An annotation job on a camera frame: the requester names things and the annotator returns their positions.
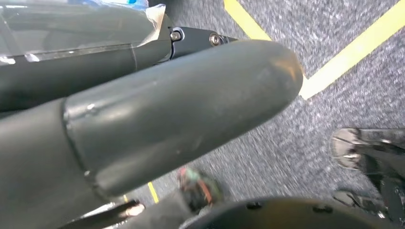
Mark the black left robot foot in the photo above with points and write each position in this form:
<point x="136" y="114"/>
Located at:
<point x="379" y="158"/>

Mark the yellow floor tape square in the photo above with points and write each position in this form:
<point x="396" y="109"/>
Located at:
<point x="348" y="53"/>

